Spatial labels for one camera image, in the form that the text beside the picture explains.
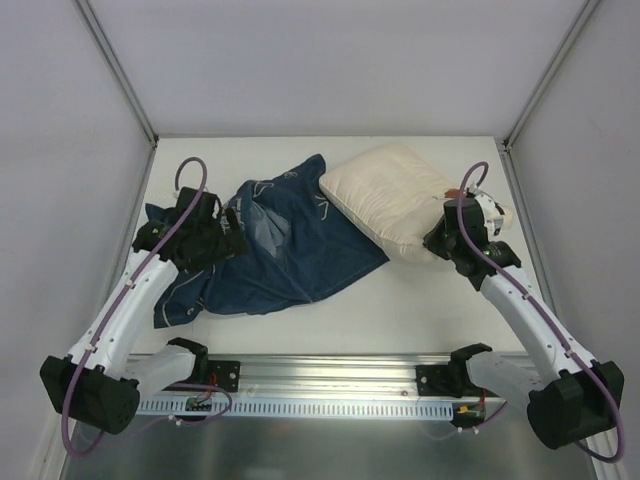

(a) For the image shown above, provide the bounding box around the aluminium mounting rail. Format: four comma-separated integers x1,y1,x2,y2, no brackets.
124,352,541,401

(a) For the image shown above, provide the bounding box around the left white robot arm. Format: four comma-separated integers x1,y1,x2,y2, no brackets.
39,187,247,435

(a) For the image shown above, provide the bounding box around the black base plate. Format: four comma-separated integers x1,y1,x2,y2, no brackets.
415,364,497,398
203,360,241,393

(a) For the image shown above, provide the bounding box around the white slotted cable duct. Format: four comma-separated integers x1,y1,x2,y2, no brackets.
137,394,454,422

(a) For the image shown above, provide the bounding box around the aluminium frame post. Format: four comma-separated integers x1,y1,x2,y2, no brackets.
72,0,159,148
502,0,602,152

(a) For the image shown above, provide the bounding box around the cream white pillow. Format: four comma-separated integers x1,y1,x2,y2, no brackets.
317,142,516,266

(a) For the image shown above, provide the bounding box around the left aluminium frame post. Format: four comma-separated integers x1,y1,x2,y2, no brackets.
72,0,159,148

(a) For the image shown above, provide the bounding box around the right aluminium frame post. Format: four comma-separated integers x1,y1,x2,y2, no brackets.
502,0,602,152

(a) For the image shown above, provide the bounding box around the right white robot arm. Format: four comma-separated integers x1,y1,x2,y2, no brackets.
423,193,624,450

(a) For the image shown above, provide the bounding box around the blue whale pillowcase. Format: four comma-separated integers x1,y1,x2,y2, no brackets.
153,154,389,329

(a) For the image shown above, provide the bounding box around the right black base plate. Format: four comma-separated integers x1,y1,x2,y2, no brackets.
415,364,497,398

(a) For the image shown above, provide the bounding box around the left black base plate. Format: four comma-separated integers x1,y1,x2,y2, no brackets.
203,360,241,393

